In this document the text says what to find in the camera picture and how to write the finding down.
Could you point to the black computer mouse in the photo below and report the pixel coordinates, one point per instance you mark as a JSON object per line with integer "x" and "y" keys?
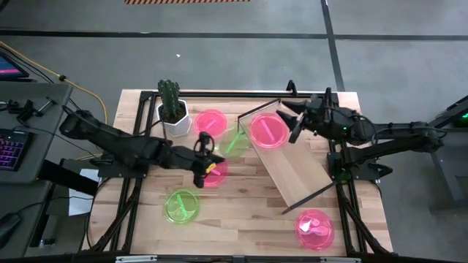
{"x": 7, "y": 226}

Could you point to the pink translucent plastic plate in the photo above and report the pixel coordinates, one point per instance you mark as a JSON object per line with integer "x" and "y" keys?
{"x": 278, "y": 137}
{"x": 219, "y": 179}
{"x": 204, "y": 120}
{"x": 321, "y": 237}

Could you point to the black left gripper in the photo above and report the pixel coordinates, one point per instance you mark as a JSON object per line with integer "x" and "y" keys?
{"x": 183, "y": 157}

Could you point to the grey operator desk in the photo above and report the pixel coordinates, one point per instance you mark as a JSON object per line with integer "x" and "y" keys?
{"x": 44, "y": 139}

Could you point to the green translucent plastic plate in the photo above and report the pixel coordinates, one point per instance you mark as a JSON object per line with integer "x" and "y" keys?
{"x": 230, "y": 146}
{"x": 175, "y": 212}

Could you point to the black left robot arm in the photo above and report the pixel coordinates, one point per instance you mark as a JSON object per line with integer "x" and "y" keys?
{"x": 120, "y": 146}

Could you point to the black clamp gadget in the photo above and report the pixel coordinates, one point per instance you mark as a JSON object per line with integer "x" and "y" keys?
{"x": 22, "y": 107}

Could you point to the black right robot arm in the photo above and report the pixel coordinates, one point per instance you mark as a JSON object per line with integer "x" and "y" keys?
{"x": 402, "y": 131}

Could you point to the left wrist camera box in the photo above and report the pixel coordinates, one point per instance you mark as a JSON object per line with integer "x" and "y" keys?
{"x": 204, "y": 139}

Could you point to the white paper sheet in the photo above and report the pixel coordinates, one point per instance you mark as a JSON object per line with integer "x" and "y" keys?
{"x": 80, "y": 204}

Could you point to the black aluminium table frame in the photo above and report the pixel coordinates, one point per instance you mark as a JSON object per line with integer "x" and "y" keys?
{"x": 143, "y": 95}

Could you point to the white faceted plant pot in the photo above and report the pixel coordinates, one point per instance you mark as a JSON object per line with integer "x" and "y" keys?
{"x": 181, "y": 128}

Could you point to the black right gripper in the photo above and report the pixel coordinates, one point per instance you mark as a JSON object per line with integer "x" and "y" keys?
{"x": 325, "y": 117}

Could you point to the operator desk monitor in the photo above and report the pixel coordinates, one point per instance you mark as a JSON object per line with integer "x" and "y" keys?
{"x": 9, "y": 67}

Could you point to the grey equipment stand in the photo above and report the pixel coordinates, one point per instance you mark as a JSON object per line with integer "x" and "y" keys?
{"x": 449, "y": 171}

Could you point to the green cactus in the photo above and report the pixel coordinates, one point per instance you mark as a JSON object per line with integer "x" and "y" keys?
{"x": 169, "y": 96}

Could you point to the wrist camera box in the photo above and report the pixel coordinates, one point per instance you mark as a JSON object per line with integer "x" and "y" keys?
{"x": 328, "y": 95}
{"x": 204, "y": 139}

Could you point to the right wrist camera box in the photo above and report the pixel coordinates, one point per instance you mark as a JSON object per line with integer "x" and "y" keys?
{"x": 328, "y": 95}

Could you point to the backlit keyboard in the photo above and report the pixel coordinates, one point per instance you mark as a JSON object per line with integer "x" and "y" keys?
{"x": 11, "y": 149}

